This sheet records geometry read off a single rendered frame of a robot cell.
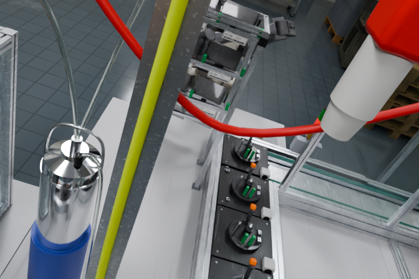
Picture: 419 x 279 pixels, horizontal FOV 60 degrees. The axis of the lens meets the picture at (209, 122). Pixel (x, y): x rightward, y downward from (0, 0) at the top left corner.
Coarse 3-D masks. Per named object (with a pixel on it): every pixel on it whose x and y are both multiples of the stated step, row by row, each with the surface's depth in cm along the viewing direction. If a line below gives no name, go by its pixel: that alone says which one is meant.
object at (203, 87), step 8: (200, 80) 146; (208, 80) 145; (192, 88) 147; (200, 88) 146; (208, 88) 146; (216, 88) 146; (224, 88) 145; (200, 96) 147; (208, 96) 146; (216, 96) 146; (224, 96) 154
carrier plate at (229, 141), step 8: (224, 136) 189; (232, 136) 191; (224, 144) 183; (232, 144) 185; (256, 144) 192; (224, 152) 179; (232, 152) 181; (264, 152) 190; (224, 160) 174; (232, 160) 176; (264, 160) 184; (232, 168) 173; (240, 168) 173; (248, 168) 175; (256, 168) 177; (256, 176) 174
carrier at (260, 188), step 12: (228, 168) 170; (228, 180) 164; (240, 180) 154; (252, 180) 157; (264, 180) 172; (228, 192) 158; (240, 192) 157; (252, 192) 155; (264, 192) 165; (216, 204) 151; (228, 204) 152; (240, 204) 154; (264, 204) 159; (264, 216) 152
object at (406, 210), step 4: (416, 196) 166; (412, 200) 168; (416, 200) 167; (408, 204) 169; (412, 204) 168; (416, 204) 168; (404, 208) 171; (408, 208) 170; (412, 208) 170; (400, 212) 172; (404, 212) 172; (408, 212) 171; (396, 216) 174; (400, 216) 173; (404, 216) 173; (392, 220) 176; (396, 220) 175; (400, 220) 175; (388, 224) 178; (392, 224) 177; (396, 224) 177
